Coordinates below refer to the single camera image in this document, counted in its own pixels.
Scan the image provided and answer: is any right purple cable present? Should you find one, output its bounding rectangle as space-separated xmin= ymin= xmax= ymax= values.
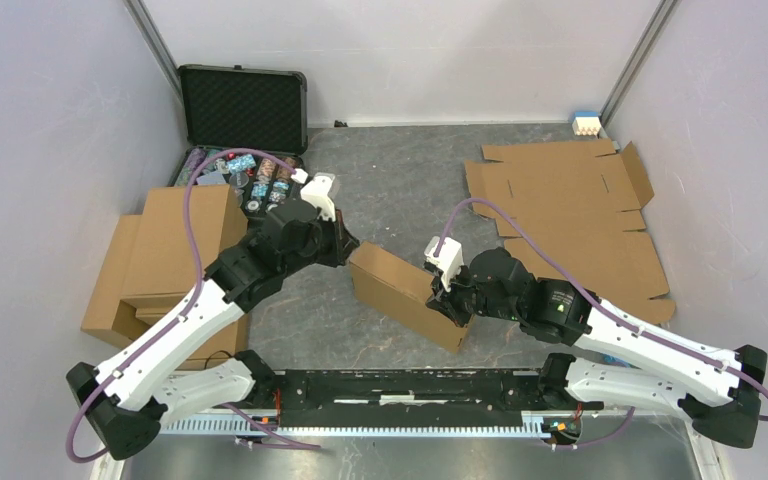
xmin=431 ymin=197 xmax=768 ymax=424

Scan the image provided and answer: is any white toothed cable duct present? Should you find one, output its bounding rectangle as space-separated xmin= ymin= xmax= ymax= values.
xmin=160 ymin=413 xmax=550 ymax=440

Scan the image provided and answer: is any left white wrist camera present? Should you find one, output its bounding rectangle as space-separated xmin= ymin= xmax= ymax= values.
xmin=290 ymin=168 xmax=338 ymax=222

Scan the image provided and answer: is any stack of flat cardboard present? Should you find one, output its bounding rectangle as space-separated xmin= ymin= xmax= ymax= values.
xmin=464 ymin=139 xmax=676 ymax=324

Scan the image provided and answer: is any black poker chip case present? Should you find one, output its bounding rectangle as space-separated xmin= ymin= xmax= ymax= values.
xmin=174 ymin=65 xmax=309 ymax=224

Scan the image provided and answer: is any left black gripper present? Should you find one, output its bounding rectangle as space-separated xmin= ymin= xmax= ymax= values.
xmin=282 ymin=205 xmax=360 ymax=276

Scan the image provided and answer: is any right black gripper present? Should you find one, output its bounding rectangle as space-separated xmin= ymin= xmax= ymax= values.
xmin=425 ymin=258 xmax=519 ymax=327

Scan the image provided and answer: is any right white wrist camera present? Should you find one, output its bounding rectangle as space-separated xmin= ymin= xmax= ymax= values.
xmin=424 ymin=236 xmax=464 ymax=292

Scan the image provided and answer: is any left aluminium corner post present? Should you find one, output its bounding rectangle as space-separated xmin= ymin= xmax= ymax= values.
xmin=123 ymin=0 xmax=182 ymax=101

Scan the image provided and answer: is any cardboard box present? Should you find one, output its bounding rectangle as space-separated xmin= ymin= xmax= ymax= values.
xmin=122 ymin=184 xmax=247 ymax=308
xmin=81 ymin=215 xmax=250 ymax=371
xmin=349 ymin=242 xmax=469 ymax=353

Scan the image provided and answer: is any white blue block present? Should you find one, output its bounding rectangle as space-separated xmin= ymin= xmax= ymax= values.
xmin=571 ymin=110 xmax=602 ymax=137

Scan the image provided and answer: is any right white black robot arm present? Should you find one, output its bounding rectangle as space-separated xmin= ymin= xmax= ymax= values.
xmin=424 ymin=238 xmax=767 ymax=449

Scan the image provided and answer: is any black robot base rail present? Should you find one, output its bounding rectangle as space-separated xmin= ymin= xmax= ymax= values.
xmin=235 ymin=368 xmax=582 ymax=428

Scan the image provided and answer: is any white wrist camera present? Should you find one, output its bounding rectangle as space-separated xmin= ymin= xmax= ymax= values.
xmin=424 ymin=236 xmax=464 ymax=292
xmin=290 ymin=168 xmax=338 ymax=222

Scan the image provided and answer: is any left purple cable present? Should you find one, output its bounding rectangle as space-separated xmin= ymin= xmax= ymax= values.
xmin=64 ymin=148 xmax=299 ymax=464

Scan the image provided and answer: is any right aluminium corner post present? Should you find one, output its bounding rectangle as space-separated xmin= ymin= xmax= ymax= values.
xmin=600 ymin=0 xmax=681 ymax=127

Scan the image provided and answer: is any purple cable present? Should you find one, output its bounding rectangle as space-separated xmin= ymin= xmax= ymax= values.
xmin=64 ymin=148 xmax=299 ymax=464
xmin=431 ymin=197 xmax=768 ymax=424

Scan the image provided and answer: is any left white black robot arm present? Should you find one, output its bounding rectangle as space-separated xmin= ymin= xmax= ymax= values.
xmin=66 ymin=194 xmax=359 ymax=463

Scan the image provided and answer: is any aluminium corner post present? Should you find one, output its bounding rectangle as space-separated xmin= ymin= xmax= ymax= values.
xmin=600 ymin=0 xmax=681 ymax=127
xmin=123 ymin=0 xmax=182 ymax=101

